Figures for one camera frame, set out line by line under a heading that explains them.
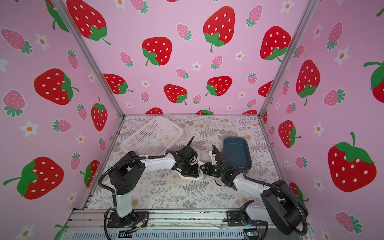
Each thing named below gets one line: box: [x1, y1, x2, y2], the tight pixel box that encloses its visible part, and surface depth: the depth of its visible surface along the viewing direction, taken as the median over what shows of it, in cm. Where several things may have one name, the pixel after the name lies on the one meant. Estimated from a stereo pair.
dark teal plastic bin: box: [222, 137, 253, 169], surface depth 101 cm
